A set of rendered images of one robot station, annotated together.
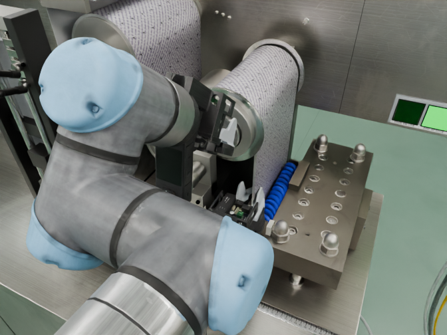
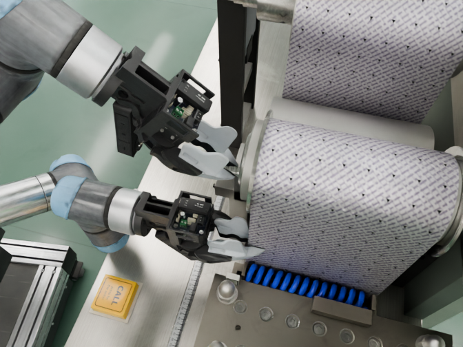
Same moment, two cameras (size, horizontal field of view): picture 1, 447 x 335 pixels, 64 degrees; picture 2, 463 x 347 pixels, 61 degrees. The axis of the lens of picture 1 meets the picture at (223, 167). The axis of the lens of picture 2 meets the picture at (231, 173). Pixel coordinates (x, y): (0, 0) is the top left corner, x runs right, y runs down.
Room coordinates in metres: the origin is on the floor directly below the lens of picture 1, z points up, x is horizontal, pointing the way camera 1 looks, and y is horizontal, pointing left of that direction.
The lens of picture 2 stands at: (0.43, -0.30, 1.70)
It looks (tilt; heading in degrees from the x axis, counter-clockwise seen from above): 57 degrees down; 79
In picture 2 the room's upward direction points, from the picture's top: straight up
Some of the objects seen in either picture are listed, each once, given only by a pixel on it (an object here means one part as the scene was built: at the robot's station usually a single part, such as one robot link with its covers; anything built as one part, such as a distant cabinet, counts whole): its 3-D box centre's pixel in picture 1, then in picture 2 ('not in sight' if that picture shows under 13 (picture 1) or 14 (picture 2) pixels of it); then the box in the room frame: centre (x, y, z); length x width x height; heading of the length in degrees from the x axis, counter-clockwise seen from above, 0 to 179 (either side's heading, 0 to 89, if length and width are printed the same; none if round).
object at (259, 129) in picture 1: (225, 126); (260, 161); (0.53, 0.00, 1.25); 0.15 x 0.01 x 0.15; 64
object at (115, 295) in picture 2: not in sight; (115, 296); (0.25, -0.04, 0.91); 0.07 x 0.07 x 0.02; 64
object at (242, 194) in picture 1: (241, 193); (240, 227); (0.50, -0.04, 1.12); 0.09 x 0.03 x 0.06; 155
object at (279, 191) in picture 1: (279, 191); (306, 287); (0.60, -0.13, 1.03); 0.21 x 0.04 x 0.03; 154
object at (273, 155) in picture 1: (273, 157); (320, 257); (0.62, -0.11, 1.11); 0.23 x 0.01 x 0.18; 154
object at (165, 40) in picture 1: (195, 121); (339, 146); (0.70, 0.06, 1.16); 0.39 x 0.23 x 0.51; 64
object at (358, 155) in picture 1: (359, 151); not in sight; (0.72, -0.34, 1.05); 0.04 x 0.04 x 0.04
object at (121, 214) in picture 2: not in sight; (131, 210); (0.33, 0.03, 1.11); 0.08 x 0.05 x 0.08; 64
